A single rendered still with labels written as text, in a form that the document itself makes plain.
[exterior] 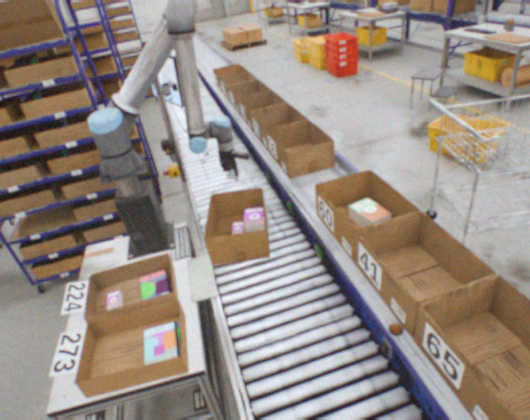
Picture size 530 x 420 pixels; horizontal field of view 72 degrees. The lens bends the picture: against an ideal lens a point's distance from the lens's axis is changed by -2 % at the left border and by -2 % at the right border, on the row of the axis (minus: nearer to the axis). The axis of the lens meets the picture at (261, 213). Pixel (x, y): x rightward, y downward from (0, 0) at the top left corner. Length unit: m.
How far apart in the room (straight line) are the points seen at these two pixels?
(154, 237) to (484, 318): 1.52
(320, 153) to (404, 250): 0.81
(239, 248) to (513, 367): 1.14
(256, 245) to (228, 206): 0.42
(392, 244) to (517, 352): 0.56
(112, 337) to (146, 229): 0.59
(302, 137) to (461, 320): 1.57
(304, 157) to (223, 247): 0.72
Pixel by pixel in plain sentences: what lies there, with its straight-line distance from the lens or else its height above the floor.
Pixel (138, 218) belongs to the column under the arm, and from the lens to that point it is 1.98.
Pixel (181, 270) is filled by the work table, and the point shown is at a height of 0.75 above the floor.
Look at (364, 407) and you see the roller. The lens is 1.36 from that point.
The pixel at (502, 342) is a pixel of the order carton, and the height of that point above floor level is 0.89.
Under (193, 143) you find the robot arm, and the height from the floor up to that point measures 1.28.
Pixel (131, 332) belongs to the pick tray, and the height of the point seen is 0.76.
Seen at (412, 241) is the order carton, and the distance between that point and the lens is 1.67.
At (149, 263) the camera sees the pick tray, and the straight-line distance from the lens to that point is 1.90.
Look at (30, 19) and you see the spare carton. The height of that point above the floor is 1.87.
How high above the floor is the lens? 1.95
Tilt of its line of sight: 34 degrees down
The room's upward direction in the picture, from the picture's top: 10 degrees counter-clockwise
